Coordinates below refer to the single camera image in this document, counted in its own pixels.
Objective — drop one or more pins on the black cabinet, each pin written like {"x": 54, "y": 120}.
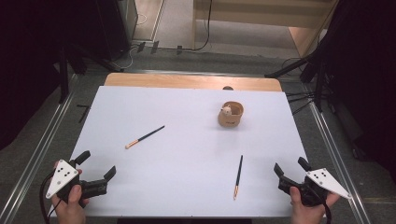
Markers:
{"x": 115, "y": 28}

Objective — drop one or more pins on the person's left hand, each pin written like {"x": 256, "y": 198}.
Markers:
{"x": 70, "y": 208}

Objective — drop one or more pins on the light wooden furniture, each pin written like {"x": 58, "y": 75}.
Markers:
{"x": 264, "y": 12}

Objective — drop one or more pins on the small cream animal figure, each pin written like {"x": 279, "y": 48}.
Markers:
{"x": 226, "y": 110}

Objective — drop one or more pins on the white table board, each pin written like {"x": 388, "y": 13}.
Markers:
{"x": 186, "y": 174}

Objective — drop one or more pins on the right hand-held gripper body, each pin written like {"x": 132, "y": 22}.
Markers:
{"x": 323, "y": 183}

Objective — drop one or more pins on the wooden chopstick holder cup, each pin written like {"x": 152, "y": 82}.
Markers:
{"x": 230, "y": 120}

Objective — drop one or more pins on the person's right hand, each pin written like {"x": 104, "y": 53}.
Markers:
{"x": 306, "y": 213}

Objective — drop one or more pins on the wooden table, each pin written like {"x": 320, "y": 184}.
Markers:
{"x": 186, "y": 81}

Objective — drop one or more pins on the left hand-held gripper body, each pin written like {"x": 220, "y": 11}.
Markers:
{"x": 62, "y": 179}

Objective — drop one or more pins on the aluminium floor rail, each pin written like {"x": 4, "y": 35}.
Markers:
{"x": 334, "y": 149}
{"x": 37, "y": 155}

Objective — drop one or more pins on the black metal stand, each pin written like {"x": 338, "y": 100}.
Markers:
{"x": 319, "y": 90}

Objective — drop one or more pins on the black curtain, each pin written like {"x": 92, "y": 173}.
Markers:
{"x": 367, "y": 77}
{"x": 25, "y": 62}

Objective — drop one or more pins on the black tape piece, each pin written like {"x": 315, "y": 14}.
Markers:
{"x": 141, "y": 46}
{"x": 179, "y": 49}
{"x": 154, "y": 46}

